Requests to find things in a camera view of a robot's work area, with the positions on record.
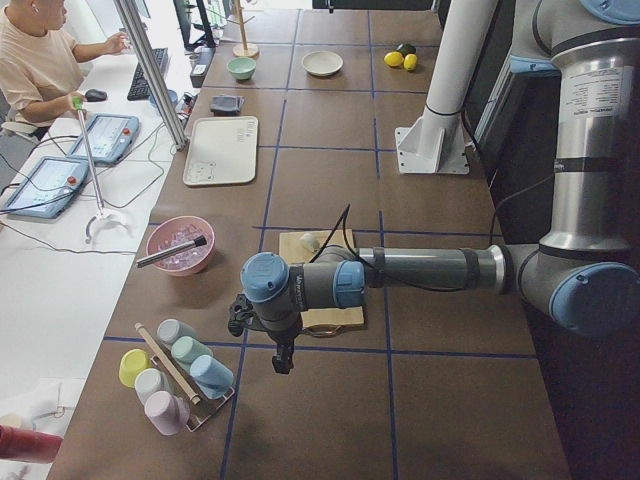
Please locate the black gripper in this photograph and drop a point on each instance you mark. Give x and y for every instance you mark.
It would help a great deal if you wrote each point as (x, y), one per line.
(281, 338)

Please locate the cream round plate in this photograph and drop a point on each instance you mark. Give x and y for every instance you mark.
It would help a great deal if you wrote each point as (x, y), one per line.
(322, 63)

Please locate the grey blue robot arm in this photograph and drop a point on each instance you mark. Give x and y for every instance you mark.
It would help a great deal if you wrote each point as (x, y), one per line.
(577, 273)

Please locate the cream bear tray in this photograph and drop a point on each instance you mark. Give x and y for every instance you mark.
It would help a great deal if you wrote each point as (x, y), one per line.
(222, 151)

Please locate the blue cup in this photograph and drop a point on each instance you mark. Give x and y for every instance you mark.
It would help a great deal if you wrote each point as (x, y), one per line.
(212, 376)

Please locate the green cup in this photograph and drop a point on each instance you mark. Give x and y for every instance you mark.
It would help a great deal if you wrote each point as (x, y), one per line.
(186, 349)

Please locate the grey cup top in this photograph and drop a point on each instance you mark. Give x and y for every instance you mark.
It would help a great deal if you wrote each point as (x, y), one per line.
(170, 330)

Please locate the bamboo cutting board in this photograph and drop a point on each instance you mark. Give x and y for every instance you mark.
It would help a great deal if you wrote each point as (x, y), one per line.
(318, 323)

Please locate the pink cup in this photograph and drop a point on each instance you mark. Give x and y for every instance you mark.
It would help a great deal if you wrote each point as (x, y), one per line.
(167, 412)

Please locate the light grey cup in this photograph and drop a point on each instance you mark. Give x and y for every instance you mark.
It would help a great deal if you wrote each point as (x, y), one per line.
(150, 381)

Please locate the steel muddler black tip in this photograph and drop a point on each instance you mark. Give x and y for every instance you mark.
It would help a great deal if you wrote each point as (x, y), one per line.
(172, 251)

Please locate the yellow cup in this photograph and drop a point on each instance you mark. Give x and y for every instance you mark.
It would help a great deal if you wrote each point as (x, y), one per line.
(132, 363)

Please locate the pink bowl with ice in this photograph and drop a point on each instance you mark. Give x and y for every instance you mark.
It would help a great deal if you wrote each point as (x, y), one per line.
(178, 231)

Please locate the red bottle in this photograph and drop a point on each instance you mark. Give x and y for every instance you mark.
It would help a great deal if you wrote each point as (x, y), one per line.
(29, 446)

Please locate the folded grey cloth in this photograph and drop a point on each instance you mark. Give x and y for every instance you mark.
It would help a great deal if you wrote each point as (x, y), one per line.
(226, 105)

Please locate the far blue teach pendant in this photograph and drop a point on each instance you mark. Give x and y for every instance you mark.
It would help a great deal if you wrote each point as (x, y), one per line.
(111, 136)

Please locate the blue teach pendant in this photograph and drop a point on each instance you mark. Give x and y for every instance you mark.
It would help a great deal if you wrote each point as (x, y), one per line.
(48, 189)
(111, 136)

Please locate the near blue teach pendant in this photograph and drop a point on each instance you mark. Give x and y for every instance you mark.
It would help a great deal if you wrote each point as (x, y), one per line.
(48, 189)

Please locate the green bowl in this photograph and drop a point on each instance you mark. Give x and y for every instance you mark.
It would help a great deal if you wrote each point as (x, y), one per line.
(242, 68)

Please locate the wooden mug tree stand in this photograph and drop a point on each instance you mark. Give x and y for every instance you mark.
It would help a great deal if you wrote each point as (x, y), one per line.
(244, 48)

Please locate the black computer mouse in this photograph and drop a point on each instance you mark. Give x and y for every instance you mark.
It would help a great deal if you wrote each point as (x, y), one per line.
(95, 95)

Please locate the yellow lemon right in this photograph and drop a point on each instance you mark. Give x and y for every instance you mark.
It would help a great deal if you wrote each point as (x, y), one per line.
(410, 62)

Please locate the dark green avocado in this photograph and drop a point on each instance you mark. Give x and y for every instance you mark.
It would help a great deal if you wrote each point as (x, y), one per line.
(406, 49)

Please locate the seated person beige shirt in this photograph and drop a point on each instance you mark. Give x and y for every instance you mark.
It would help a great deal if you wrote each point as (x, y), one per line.
(40, 61)

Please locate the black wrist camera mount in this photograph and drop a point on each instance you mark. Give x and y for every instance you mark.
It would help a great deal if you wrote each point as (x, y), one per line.
(242, 317)

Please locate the grabber stick green handle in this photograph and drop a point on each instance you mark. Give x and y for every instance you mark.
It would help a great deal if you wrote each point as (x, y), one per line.
(105, 217)

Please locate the aluminium frame post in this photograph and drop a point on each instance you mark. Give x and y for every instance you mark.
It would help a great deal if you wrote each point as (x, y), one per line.
(135, 30)

